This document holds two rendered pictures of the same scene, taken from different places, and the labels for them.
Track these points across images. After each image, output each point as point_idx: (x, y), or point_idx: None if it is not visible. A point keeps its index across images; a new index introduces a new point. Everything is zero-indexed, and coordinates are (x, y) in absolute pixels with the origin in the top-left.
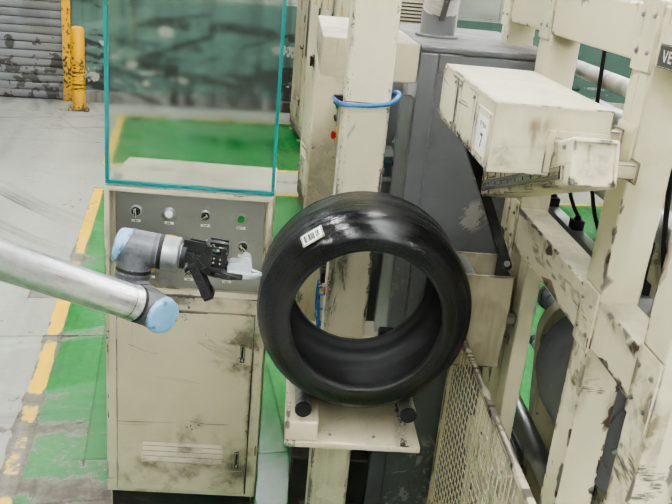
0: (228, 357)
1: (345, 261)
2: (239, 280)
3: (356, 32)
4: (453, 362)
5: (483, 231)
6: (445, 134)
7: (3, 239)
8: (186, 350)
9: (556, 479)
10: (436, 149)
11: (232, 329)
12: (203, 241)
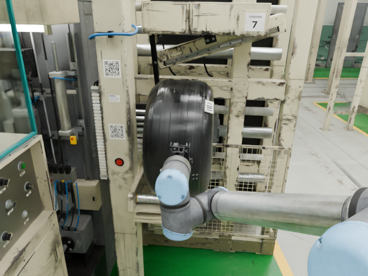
0: (51, 266)
1: (133, 135)
2: (32, 212)
3: None
4: None
5: None
6: (91, 52)
7: (322, 196)
8: None
9: (238, 152)
10: (91, 62)
11: (48, 246)
12: (179, 148)
